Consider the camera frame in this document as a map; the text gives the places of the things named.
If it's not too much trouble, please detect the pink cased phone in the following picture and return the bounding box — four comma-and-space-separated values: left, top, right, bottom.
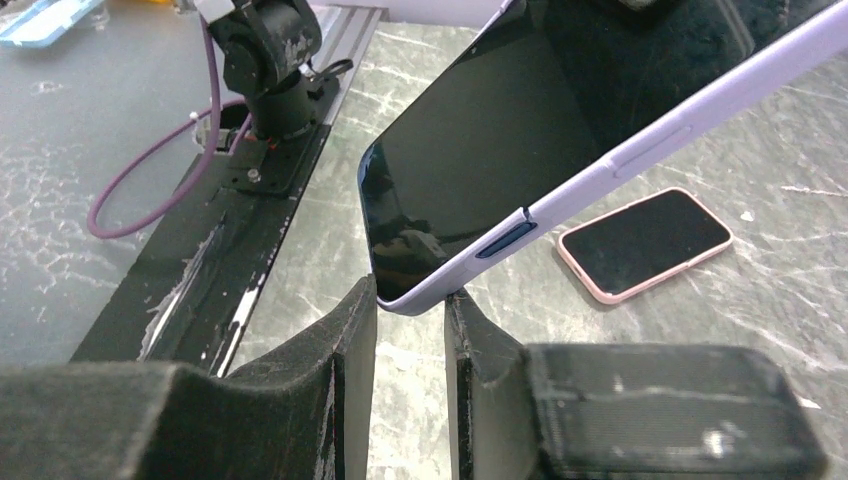
556, 187, 734, 305

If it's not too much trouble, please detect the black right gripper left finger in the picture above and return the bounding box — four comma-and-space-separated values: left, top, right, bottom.
1, 276, 377, 479

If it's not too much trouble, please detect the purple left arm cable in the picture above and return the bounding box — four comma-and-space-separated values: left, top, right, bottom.
86, 13, 256, 241

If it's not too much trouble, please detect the blue phone black screen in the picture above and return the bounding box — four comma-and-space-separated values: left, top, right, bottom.
357, 0, 839, 303

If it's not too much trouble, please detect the black base bar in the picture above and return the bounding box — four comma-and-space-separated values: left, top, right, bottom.
72, 79, 340, 377

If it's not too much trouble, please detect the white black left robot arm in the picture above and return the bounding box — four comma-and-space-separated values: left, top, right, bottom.
175, 0, 354, 141

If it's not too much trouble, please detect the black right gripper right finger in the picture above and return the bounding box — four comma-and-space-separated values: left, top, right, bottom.
444, 291, 828, 479

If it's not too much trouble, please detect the lilac phone case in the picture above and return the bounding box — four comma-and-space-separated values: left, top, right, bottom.
377, 0, 848, 317

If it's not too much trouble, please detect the aluminium front rail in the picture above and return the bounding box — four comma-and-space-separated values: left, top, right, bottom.
311, 6, 386, 127

